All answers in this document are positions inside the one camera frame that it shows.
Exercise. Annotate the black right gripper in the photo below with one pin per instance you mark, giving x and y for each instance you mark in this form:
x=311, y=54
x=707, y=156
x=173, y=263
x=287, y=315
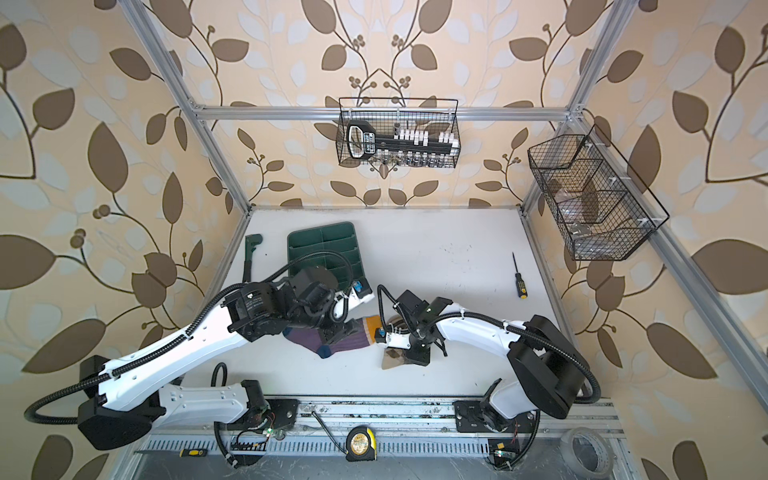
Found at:
x=420, y=357

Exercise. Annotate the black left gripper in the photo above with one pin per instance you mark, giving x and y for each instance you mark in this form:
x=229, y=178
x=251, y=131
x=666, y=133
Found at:
x=339, y=330

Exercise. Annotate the beige argyle sock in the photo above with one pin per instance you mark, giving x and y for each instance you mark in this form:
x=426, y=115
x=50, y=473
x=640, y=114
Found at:
x=396, y=357

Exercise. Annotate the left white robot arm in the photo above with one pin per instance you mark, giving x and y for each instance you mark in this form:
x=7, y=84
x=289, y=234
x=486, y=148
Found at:
x=117, y=402

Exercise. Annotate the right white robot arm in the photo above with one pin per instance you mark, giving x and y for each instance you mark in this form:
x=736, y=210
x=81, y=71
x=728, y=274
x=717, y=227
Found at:
x=550, y=375

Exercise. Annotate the clear tape roll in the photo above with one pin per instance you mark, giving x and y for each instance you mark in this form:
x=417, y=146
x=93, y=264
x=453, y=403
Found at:
x=587, y=454

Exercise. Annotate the purple sock yellow cuff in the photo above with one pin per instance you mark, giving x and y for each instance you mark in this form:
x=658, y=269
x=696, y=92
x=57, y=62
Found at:
x=355, y=334

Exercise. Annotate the green plastic organizer tray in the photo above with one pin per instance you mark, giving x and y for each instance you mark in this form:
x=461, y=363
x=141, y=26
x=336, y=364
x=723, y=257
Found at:
x=339, y=237

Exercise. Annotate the yellow black screwdriver on table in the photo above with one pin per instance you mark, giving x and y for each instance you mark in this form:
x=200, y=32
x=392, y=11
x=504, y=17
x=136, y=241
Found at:
x=519, y=281

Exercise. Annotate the yellow black tape measure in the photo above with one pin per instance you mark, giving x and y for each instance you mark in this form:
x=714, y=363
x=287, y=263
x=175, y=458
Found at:
x=361, y=444

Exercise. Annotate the black socket set holder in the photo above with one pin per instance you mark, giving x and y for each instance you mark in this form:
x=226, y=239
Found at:
x=364, y=142

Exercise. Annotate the small yellow black screwdriver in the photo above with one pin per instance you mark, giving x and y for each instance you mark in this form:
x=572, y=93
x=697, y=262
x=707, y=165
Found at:
x=193, y=453

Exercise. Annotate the green pipe wrench black handle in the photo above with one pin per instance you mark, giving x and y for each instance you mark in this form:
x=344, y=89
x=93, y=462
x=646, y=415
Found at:
x=251, y=242

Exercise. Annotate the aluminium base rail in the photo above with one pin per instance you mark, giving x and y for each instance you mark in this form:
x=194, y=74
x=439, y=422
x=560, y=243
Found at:
x=411, y=426

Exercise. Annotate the back wire basket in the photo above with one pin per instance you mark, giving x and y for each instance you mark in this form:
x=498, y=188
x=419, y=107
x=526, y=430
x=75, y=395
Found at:
x=433, y=114

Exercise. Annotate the wire basket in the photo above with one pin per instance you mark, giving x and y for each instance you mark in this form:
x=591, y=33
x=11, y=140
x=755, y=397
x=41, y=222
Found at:
x=433, y=114
x=602, y=207

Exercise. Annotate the right wire basket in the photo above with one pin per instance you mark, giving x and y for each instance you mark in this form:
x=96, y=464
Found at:
x=602, y=207

